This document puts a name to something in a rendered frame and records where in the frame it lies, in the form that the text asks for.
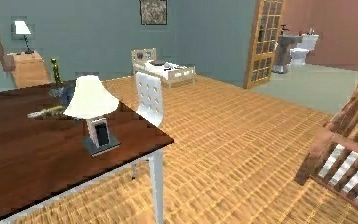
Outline brown wooden slatted bed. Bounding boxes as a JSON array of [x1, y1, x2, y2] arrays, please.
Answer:
[[294, 49, 358, 218]]

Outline light wood nightstand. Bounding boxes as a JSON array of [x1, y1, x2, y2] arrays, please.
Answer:
[[7, 50, 52, 89]]

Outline grey pedestal sink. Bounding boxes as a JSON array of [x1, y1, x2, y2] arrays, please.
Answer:
[[272, 24, 303, 75]]

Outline dark flat object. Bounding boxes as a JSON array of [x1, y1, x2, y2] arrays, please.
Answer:
[[149, 58, 168, 67]]

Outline wooden lattice room door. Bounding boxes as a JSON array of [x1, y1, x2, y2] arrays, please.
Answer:
[[243, 0, 286, 90]]

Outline framed dark picture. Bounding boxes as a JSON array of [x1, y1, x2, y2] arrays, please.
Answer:
[[139, 0, 169, 26]]

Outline white toilet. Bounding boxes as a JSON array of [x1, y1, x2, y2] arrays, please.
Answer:
[[289, 27, 320, 67]]

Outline dark brown table white legs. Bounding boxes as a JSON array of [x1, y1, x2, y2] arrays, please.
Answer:
[[0, 80, 175, 224]]

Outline pale yellow grey flat object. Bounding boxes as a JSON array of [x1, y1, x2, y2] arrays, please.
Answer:
[[27, 105, 68, 120]]

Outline green slender statue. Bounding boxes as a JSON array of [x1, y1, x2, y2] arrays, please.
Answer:
[[50, 58, 63, 86]]

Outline cream shade table lamp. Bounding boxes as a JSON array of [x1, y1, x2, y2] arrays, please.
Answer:
[[63, 74, 122, 157]]

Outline white perforated chair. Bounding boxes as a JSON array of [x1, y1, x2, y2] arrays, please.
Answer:
[[130, 71, 165, 181]]

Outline white shade black stem lamp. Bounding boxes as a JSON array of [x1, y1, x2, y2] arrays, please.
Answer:
[[14, 20, 35, 55]]

